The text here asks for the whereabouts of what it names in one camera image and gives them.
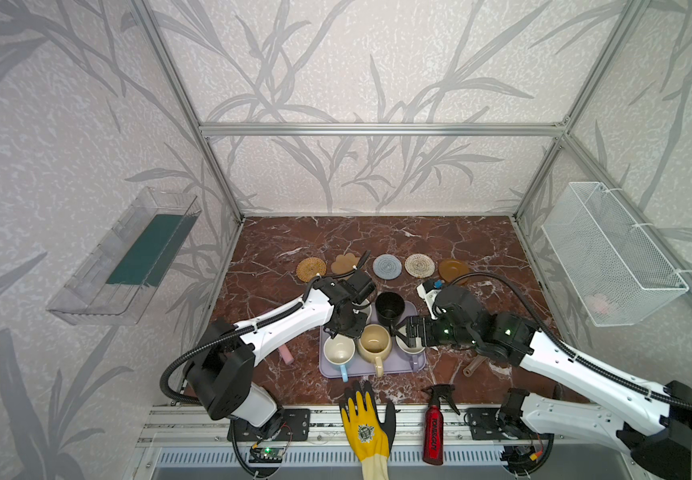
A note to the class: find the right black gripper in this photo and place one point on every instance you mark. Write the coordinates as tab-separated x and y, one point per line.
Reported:
414	330

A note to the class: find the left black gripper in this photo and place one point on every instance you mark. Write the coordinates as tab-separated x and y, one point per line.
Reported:
345	321

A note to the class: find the cork flower coaster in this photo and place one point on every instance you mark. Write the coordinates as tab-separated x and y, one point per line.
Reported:
344	263

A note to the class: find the black mug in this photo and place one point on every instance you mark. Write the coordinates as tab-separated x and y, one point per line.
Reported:
389	307

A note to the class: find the grey round coaster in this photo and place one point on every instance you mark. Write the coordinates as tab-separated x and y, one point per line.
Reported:
387	267

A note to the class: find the woven tan round coaster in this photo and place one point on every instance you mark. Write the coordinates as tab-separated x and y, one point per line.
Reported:
310	268

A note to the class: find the cream woven round coaster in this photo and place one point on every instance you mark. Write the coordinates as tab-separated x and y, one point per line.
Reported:
420	266

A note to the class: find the brown wooden round coaster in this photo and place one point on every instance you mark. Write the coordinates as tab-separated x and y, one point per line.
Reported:
452	269

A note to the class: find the white speckled mug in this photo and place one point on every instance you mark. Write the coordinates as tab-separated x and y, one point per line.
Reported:
366	307

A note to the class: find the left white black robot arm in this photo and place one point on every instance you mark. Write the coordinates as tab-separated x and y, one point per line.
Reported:
218	373

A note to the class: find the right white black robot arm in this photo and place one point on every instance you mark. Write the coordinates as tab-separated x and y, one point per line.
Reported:
648	421

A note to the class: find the beige yellow mug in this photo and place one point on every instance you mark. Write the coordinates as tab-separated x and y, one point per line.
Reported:
374	346

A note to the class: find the pink purple spatula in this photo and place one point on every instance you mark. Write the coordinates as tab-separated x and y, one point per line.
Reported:
286	354

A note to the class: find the red spray bottle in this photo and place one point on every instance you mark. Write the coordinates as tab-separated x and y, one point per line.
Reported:
433	450

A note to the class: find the yellow black work glove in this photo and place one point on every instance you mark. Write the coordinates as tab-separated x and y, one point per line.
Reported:
370	438

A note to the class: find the green circuit board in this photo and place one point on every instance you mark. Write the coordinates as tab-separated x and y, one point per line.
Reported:
265	454

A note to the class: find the pink object in basket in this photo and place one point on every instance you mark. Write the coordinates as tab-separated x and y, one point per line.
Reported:
600	306

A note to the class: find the white mug lavender handle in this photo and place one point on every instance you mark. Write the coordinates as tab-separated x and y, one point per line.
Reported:
412	348

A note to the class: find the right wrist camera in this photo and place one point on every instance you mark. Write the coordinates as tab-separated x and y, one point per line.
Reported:
429	289

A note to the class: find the white mug blue handle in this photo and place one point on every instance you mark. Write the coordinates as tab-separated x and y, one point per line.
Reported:
339	351

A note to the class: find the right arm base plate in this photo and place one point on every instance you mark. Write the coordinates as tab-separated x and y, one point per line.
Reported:
489	423

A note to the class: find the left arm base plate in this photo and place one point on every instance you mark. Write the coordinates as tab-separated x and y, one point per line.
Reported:
288	424

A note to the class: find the white wire mesh basket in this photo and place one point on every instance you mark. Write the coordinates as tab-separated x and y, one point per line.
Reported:
605	250

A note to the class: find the clear plastic wall bin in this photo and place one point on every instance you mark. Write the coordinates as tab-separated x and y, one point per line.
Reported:
117	281

